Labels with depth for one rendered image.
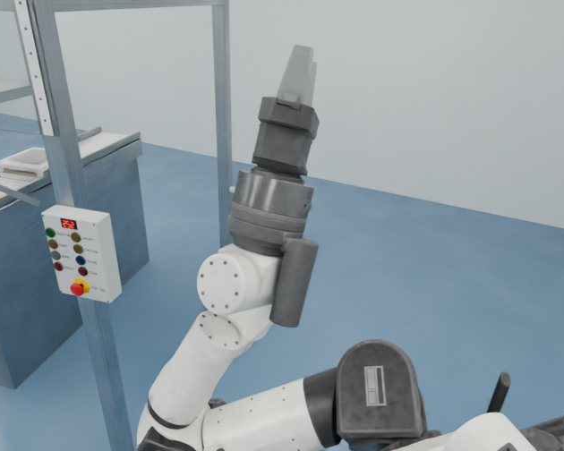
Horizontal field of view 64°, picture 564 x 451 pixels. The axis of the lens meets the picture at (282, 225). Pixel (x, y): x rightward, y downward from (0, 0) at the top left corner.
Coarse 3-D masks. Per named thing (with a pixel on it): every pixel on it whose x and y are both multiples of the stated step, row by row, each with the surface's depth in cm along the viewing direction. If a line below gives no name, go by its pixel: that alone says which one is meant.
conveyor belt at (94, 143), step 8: (96, 136) 269; (104, 136) 270; (112, 136) 270; (120, 136) 271; (80, 144) 255; (88, 144) 255; (96, 144) 256; (104, 144) 256; (80, 152) 243; (88, 152) 243; (8, 184) 201; (16, 184) 202; (24, 184) 202; (0, 192) 194
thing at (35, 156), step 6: (30, 150) 220; (36, 150) 219; (42, 150) 220; (18, 156) 211; (24, 156) 212; (30, 156) 213; (36, 156) 213; (42, 156) 213; (24, 162) 206; (30, 162) 205; (36, 162) 205; (42, 162) 207
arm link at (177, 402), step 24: (192, 360) 53; (168, 384) 54; (192, 384) 53; (216, 384) 56; (144, 408) 58; (168, 408) 54; (192, 408) 55; (144, 432) 56; (168, 432) 55; (192, 432) 57
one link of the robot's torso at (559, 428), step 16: (496, 400) 51; (432, 432) 51; (528, 432) 48; (544, 432) 48; (560, 432) 49; (384, 448) 51; (400, 448) 48; (416, 448) 47; (432, 448) 46; (544, 448) 47; (560, 448) 46
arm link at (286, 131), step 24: (264, 120) 45; (288, 120) 44; (312, 120) 47; (264, 144) 47; (288, 144) 46; (264, 168) 49; (288, 168) 48; (240, 192) 48; (264, 192) 47; (288, 192) 47; (312, 192) 50; (264, 216) 47; (288, 216) 48
